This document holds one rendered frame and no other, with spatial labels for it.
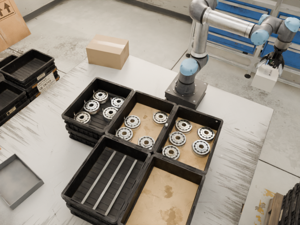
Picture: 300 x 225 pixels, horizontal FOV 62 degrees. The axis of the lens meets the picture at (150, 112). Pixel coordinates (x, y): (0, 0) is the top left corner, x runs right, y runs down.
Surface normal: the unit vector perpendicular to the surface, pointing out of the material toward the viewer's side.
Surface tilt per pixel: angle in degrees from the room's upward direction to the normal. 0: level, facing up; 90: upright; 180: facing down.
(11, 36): 72
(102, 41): 0
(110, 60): 90
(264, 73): 0
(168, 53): 0
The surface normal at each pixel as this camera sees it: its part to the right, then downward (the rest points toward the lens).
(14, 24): 0.83, 0.21
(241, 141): 0.04, -0.66
